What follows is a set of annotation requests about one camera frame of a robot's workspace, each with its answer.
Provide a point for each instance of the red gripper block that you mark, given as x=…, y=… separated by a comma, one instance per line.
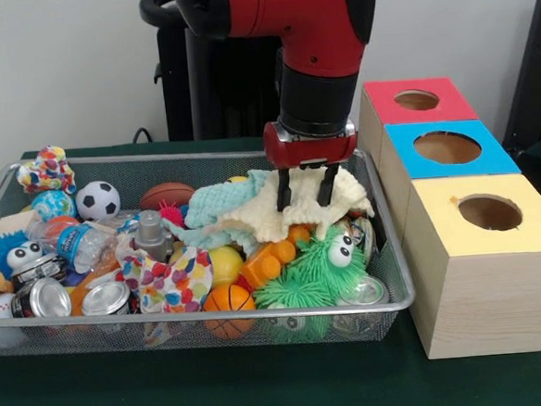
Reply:
x=308, y=149

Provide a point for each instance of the cream yellow cloth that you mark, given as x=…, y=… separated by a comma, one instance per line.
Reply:
x=307, y=196

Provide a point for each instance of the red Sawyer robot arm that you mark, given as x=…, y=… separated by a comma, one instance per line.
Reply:
x=294, y=15

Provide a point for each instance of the wooden three-hole box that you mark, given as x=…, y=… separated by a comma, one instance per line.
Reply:
x=481, y=299

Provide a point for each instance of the silver mesh bin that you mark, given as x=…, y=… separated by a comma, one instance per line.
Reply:
x=76, y=342

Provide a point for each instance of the orange plastic toy brick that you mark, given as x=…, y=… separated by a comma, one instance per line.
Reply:
x=265, y=259

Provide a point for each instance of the green spiky puffer toy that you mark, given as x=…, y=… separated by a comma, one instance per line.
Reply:
x=312, y=274

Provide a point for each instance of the light blue cloth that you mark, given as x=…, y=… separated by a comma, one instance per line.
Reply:
x=219, y=199

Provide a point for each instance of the orange toy basketball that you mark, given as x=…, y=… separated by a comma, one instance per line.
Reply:
x=228, y=301

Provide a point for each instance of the brown toy football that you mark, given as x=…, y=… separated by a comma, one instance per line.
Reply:
x=168, y=196

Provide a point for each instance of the silver toy robot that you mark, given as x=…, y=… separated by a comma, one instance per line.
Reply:
x=151, y=234

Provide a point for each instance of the black white soccer ball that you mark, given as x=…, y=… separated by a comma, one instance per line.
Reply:
x=97, y=200

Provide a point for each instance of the black standing panel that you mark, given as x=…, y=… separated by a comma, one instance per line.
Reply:
x=535, y=63

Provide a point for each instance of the knotted polka dot cloth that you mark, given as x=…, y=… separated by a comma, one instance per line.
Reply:
x=45, y=172

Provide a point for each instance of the robot pedestal with red flange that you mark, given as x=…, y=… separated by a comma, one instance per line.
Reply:
x=175, y=103

